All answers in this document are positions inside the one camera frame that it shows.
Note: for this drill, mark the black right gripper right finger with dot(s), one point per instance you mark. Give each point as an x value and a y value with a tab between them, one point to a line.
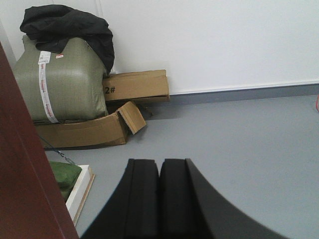
191	208

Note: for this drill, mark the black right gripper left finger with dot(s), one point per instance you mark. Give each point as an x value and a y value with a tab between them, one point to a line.
132	210

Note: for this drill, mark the brown wooden door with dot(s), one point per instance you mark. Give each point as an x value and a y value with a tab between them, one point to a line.
31	206

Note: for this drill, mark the plywood base platform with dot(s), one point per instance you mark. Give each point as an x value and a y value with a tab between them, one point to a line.
86	196

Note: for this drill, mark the lower green sandbag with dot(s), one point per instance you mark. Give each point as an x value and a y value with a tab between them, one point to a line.
66	190

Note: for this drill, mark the green sandbag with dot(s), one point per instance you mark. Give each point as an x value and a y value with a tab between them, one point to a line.
66	190
65	174

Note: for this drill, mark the upper green sandbag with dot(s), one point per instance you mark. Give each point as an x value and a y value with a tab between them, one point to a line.
65	174

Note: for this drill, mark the open flat cardboard box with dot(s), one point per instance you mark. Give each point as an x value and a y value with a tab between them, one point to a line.
109	130

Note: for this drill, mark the cardboard box marked 2# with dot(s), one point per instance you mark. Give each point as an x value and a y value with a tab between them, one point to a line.
144	87

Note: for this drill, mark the olive woven sack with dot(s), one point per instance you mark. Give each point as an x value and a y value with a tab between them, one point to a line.
73	79

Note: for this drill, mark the black jacket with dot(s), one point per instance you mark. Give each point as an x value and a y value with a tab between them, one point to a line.
52	26

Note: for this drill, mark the far white edge rail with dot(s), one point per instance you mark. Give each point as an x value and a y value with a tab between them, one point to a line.
72	202

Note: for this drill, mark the metal chain turnbuckle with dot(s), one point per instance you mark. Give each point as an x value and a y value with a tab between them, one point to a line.
67	159

